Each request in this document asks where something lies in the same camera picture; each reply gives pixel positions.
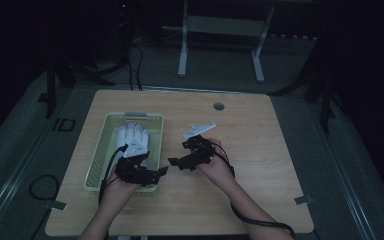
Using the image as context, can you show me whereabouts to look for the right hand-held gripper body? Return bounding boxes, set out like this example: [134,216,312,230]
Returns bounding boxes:
[178,121,218,171]

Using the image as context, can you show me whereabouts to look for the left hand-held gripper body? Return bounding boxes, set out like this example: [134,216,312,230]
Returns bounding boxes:
[114,139,161,186]

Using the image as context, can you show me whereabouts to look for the white and purple glove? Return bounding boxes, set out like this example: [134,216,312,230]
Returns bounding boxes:
[115,121,152,168]

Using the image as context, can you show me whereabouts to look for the light green plastic basket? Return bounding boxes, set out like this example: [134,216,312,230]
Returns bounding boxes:
[83,111,165,196]

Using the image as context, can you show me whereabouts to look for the person's right hand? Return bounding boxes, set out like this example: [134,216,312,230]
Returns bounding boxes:
[197,137,237,190]

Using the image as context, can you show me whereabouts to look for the person's left hand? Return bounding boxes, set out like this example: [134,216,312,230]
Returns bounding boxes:
[100,165,142,211]

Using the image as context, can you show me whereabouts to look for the grey tape piece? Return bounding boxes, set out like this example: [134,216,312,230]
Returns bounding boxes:
[293,194,314,206]
[48,199,69,212]

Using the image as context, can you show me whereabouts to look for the black tripod stand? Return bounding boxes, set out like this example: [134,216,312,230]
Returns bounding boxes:
[268,63,345,135]
[37,0,132,120]

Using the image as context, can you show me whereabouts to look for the white metal stand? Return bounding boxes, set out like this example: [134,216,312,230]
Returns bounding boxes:
[161,0,276,84]

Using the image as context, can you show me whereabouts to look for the left hand-held gripper black cable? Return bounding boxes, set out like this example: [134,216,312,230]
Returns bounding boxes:
[97,143,129,206]

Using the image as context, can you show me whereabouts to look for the hand-held gripper black cable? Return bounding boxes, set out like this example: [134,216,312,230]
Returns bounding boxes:
[211,142,297,240]
[97,143,129,206]

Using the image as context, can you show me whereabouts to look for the right hand-held gripper black cable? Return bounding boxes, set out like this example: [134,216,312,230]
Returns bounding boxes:
[211,142,297,240]

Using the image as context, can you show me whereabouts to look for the black hanging cables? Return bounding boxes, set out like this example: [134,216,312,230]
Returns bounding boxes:
[126,42,145,92]

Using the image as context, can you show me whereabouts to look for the black cable loop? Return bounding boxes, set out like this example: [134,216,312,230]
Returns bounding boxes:
[28,173,62,202]

